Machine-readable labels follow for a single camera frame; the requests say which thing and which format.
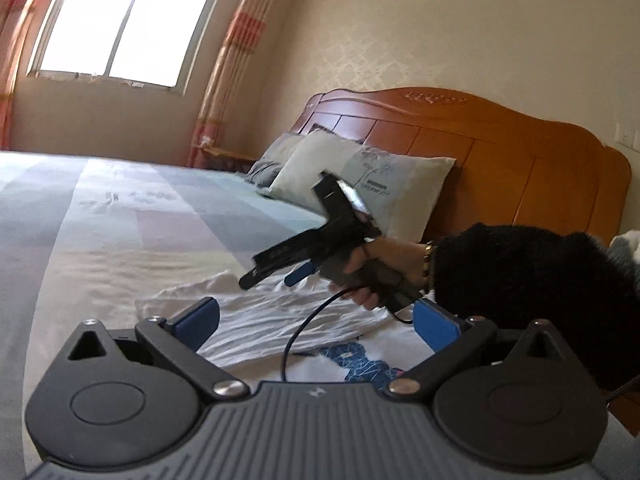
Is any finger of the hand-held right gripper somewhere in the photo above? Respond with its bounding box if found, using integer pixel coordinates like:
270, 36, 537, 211
238, 231, 327, 292
283, 261, 322, 288

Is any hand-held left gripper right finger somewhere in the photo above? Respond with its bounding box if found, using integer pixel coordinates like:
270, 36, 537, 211
384, 300, 568, 403

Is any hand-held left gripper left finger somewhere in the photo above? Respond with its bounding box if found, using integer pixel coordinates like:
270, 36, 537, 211
67, 297, 250, 403

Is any white printed shirt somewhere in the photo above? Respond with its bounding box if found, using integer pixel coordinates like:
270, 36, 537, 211
135, 267, 437, 397

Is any person's right hand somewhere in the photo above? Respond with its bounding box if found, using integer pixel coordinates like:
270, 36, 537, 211
327, 237, 433, 312

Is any pale printed pillow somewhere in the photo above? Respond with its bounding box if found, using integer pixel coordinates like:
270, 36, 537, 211
269, 129, 457, 244

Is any grey pillow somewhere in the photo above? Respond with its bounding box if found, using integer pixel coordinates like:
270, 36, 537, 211
244, 132, 307, 189

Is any small wooden shelf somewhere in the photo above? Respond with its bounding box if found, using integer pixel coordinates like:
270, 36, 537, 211
191, 141, 262, 164

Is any bed with patchwork sheet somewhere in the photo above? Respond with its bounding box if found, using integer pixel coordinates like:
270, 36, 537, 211
0, 150, 441, 480

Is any wooden headboard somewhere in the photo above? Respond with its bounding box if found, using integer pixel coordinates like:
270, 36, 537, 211
289, 87, 634, 262

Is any pink striped curtain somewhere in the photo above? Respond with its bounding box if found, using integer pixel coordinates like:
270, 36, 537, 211
0, 0, 57, 150
189, 0, 294, 172

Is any pale cloth bundle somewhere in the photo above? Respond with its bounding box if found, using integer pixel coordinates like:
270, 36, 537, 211
607, 229, 640, 264

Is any window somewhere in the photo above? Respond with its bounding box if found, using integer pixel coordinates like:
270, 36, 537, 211
26, 0, 232, 97

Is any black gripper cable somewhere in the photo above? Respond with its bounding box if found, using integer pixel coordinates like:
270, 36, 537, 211
281, 284, 417, 387

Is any gold bracelet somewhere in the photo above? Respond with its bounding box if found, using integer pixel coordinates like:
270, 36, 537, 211
422, 240, 437, 282

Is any white wall switch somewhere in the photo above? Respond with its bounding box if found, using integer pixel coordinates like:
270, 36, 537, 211
614, 121, 640, 152

